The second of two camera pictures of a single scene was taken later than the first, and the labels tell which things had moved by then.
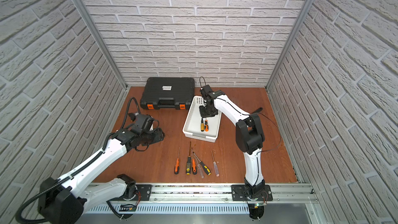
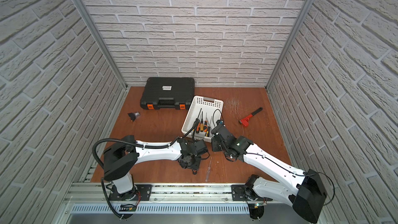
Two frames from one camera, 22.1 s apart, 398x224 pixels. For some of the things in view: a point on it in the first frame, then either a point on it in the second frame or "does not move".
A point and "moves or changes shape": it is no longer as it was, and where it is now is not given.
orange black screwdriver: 176,169 -> 198,127
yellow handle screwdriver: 202,125 does not move
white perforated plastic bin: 192,128 does not move
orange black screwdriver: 206,126 does not move
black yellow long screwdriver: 188,166 moves or changes shape
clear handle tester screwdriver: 215,166 -> 209,126
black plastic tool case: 168,93 does not move
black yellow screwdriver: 205,169 -> 208,132
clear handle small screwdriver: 200,170 -> 208,171
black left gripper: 161,136 -> 188,165
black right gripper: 204,114 -> 215,148
